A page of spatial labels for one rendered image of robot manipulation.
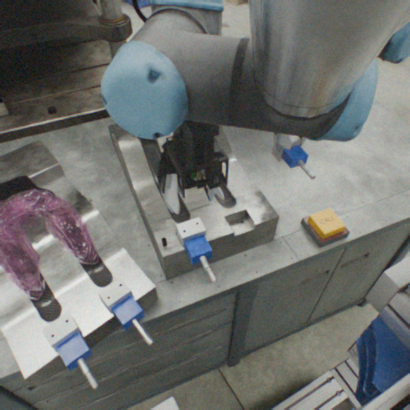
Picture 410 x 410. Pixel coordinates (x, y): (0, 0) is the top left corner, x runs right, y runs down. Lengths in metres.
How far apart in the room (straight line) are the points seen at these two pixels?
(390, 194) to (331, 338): 0.80
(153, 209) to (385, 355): 0.51
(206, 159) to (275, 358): 1.19
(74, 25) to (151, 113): 0.96
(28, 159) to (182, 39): 0.68
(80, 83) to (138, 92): 1.16
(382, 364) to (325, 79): 0.52
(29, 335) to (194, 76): 0.56
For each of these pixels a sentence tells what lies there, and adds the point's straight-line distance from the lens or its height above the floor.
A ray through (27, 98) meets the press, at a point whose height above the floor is 0.79.
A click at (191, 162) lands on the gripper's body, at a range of 0.48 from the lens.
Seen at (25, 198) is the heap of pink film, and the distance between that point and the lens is 0.87.
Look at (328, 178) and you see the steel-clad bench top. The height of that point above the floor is 0.80.
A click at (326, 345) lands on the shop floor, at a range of 1.64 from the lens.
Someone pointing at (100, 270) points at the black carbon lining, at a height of 0.85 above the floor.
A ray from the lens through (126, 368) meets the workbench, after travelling 1.13.
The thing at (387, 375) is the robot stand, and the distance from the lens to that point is 0.65.
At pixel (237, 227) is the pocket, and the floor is 0.86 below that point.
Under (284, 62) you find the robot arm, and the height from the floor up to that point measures 1.39.
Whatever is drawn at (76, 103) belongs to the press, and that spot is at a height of 0.78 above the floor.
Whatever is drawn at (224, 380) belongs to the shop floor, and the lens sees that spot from 1.52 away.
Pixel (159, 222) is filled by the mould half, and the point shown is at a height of 0.89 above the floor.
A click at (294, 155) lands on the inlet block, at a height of 0.95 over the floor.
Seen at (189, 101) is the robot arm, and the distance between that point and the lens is 0.31.
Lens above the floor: 1.47
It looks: 49 degrees down
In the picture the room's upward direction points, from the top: straight up
